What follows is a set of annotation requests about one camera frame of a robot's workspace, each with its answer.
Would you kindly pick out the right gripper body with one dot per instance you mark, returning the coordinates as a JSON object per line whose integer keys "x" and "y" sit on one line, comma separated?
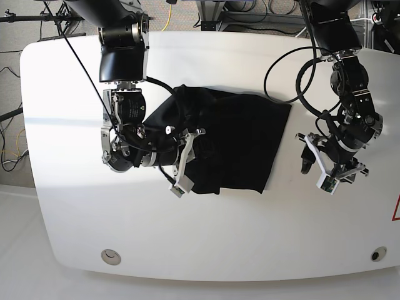
{"x": 166, "y": 147}

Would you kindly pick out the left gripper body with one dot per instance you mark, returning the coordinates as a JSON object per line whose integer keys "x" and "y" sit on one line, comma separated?
{"x": 335, "y": 153}

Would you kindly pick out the black T-shirt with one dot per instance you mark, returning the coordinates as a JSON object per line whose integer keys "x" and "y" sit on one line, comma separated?
{"x": 243, "y": 134}

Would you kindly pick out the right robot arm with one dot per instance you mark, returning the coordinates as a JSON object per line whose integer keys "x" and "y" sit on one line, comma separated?
{"x": 129, "y": 139}

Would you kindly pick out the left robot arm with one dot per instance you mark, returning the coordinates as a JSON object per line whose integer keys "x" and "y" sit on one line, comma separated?
{"x": 356, "y": 123}

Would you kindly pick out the silver table grommet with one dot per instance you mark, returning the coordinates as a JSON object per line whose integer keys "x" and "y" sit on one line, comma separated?
{"x": 110, "y": 257}

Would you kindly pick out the grey table leg base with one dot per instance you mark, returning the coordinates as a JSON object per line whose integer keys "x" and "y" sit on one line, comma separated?
{"x": 210, "y": 16}

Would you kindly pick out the black tripod stand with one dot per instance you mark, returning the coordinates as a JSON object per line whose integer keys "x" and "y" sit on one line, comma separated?
{"x": 65, "y": 19}

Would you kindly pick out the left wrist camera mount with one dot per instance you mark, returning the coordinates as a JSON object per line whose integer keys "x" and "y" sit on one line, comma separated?
{"x": 330, "y": 179}

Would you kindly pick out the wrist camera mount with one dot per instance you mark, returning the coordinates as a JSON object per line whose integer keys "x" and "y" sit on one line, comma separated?
{"x": 330, "y": 179}
{"x": 183, "y": 185}

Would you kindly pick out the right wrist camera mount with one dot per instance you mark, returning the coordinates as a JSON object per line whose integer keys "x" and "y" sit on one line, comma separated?
{"x": 183, "y": 185}

